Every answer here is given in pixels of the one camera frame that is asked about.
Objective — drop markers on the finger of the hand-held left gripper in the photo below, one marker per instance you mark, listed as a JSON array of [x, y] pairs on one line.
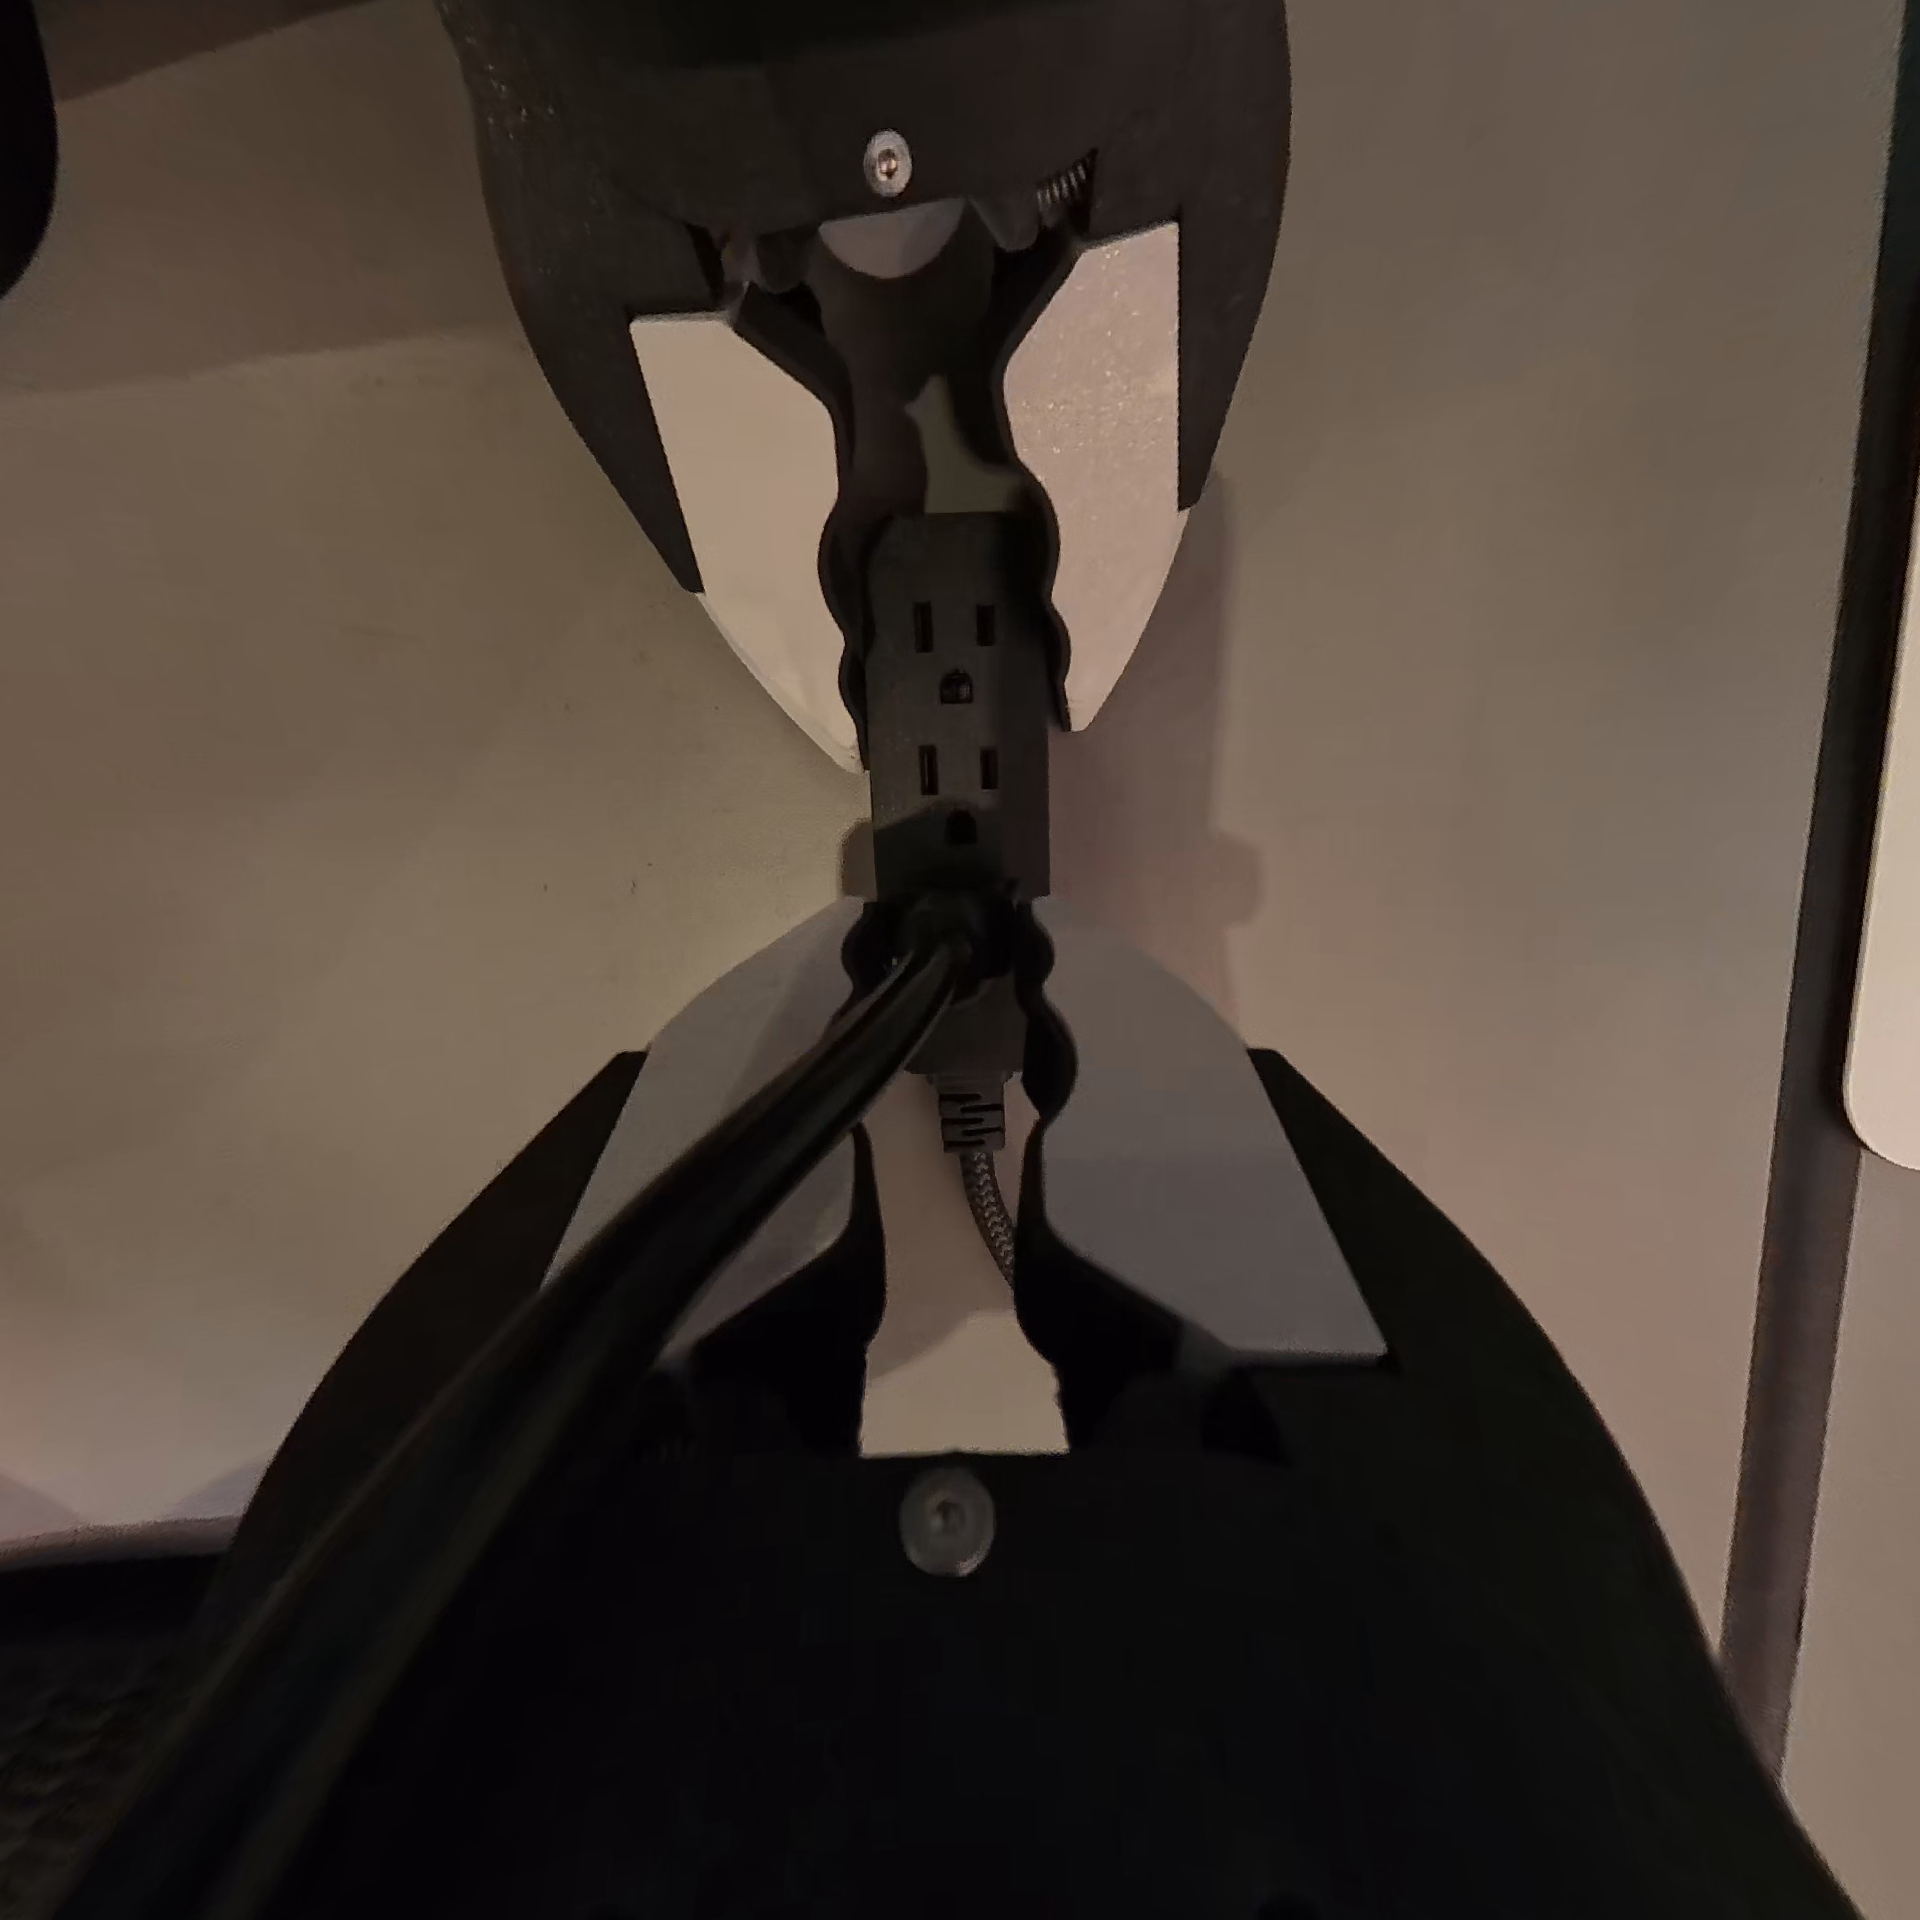
[[1108, 454], [734, 499]]

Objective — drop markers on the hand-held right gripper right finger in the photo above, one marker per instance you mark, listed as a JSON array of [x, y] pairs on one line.
[[1202, 1184]]

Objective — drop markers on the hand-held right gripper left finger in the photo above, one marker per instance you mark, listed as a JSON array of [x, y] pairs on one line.
[[675, 1084]]

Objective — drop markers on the black power strip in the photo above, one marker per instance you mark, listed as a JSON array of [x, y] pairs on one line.
[[957, 734]]

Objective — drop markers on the grey table divider strip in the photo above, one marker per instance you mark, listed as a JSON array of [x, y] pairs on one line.
[[1797, 1349]]

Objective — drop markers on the black rounded object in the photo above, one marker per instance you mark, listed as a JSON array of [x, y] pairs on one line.
[[26, 136]]

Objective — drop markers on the white rounded plastic plate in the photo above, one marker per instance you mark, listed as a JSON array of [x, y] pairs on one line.
[[1886, 837]]

